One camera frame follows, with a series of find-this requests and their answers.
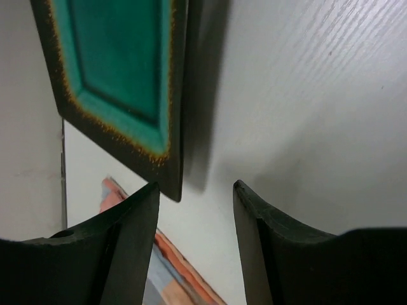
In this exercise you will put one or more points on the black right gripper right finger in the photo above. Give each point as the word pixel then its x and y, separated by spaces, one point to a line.
pixel 285 261

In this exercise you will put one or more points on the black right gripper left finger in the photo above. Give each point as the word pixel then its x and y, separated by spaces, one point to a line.
pixel 103 260

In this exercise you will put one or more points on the orange grey checkered cloth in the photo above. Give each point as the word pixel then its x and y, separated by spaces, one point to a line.
pixel 171 279

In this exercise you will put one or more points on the green square ceramic plate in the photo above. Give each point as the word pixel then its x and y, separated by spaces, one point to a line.
pixel 116 69

